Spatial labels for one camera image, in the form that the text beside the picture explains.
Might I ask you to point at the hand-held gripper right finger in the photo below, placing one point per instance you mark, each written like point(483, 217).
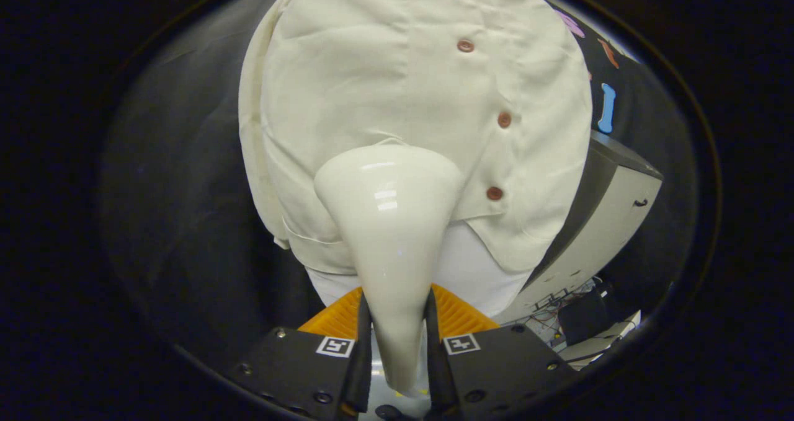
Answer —
point(434, 359)

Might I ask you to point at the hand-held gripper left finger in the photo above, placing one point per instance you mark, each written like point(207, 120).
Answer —
point(364, 359)

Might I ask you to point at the white garment steamer head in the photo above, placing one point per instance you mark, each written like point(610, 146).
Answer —
point(388, 222)

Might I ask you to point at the cream button shirt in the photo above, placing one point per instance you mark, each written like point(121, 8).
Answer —
point(372, 67)

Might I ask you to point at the black device box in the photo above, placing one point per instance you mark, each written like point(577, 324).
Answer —
point(583, 319)

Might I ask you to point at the white flat board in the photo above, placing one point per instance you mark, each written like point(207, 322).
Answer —
point(620, 331)

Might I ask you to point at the white cabinet with grey top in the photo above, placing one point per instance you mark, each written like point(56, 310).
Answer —
point(608, 222)

